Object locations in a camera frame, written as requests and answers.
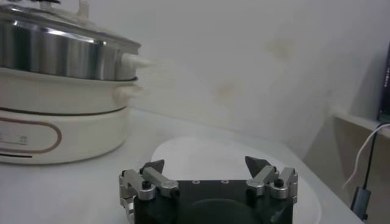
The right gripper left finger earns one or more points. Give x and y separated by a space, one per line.
158 181

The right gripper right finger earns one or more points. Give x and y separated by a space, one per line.
262 178

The round glass lid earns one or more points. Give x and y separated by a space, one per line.
76 27

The steel steamer pot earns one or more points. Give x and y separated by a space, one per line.
76 137

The stainless steel steamer basket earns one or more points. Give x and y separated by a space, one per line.
61 58

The white round plate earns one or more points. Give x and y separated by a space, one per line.
213 155

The laptop with dark screen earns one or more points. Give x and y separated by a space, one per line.
385 91

